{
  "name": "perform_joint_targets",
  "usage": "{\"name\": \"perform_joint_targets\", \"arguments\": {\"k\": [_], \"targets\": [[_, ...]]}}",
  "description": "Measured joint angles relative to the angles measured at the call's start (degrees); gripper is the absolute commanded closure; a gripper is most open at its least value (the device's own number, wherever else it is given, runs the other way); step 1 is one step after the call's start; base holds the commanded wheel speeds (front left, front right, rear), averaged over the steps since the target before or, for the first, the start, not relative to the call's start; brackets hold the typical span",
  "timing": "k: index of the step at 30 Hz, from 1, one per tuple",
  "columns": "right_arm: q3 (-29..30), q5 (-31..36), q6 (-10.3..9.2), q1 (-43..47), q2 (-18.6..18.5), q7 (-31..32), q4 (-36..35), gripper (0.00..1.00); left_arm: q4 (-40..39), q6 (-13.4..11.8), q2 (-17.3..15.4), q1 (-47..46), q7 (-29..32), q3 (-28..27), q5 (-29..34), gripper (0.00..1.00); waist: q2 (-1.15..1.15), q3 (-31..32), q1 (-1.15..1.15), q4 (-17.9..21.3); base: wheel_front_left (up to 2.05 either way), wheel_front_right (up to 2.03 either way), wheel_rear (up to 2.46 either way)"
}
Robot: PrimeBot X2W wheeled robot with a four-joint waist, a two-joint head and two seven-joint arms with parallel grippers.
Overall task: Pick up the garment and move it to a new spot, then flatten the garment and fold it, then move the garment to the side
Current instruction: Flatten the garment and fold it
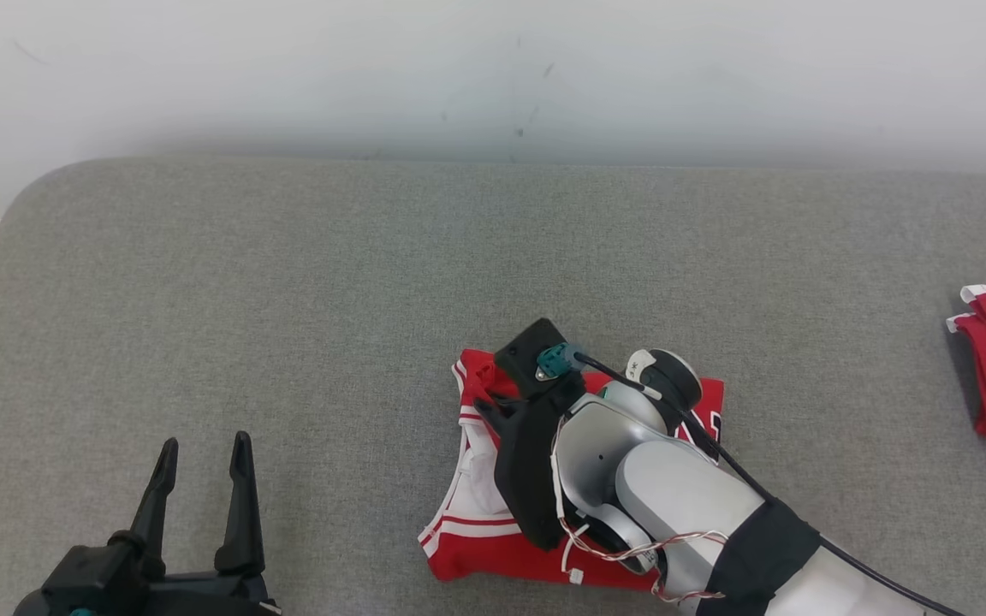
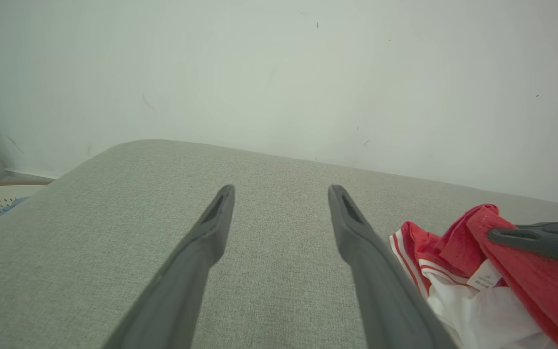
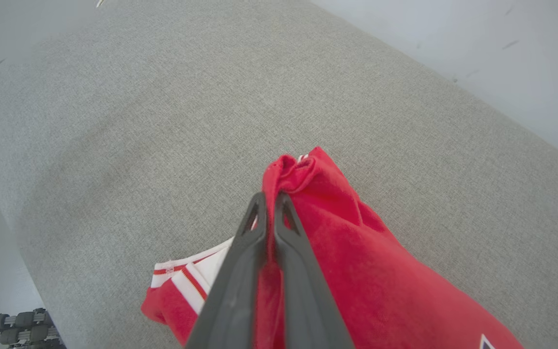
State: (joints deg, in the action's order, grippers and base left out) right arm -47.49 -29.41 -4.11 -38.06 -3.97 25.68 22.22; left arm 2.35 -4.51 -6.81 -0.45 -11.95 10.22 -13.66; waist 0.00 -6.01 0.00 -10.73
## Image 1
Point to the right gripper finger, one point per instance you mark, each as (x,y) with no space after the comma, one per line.
(506,415)

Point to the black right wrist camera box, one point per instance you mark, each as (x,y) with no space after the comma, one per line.
(527,351)

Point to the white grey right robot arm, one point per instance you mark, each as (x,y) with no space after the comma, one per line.
(673,496)

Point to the grey fabric sofa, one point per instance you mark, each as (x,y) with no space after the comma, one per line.
(288,342)

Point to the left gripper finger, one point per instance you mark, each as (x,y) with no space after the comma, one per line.
(155,513)
(243,513)

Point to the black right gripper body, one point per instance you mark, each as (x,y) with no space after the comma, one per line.
(527,479)

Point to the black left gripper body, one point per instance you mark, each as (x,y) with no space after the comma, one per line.
(133,595)

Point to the red white-sleeved t-shirt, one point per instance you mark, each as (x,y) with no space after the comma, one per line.
(467,556)

